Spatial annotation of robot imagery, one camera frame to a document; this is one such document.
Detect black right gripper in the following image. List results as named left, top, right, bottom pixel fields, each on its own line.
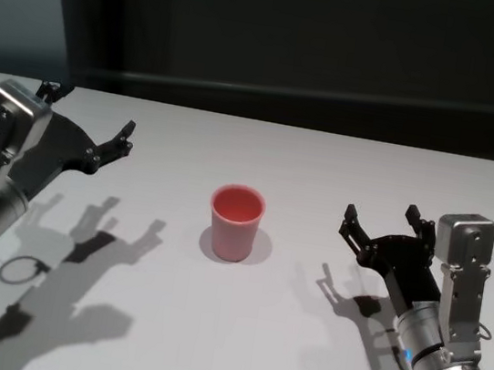
left=328, top=195, right=454, bottom=319

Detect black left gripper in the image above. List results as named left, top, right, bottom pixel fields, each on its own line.
left=5, top=77, right=142, bottom=219

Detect pink plastic cup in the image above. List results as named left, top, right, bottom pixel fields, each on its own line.
left=201, top=180, right=270, bottom=267

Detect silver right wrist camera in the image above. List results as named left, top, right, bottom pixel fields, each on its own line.
left=419, top=210, right=494, bottom=362

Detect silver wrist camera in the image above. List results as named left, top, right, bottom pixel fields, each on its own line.
left=0, top=78, right=57, bottom=237
left=419, top=210, right=494, bottom=362

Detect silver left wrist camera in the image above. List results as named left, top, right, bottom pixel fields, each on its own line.
left=0, top=78, right=57, bottom=237

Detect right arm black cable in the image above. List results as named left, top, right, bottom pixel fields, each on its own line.
left=476, top=322, right=494, bottom=343

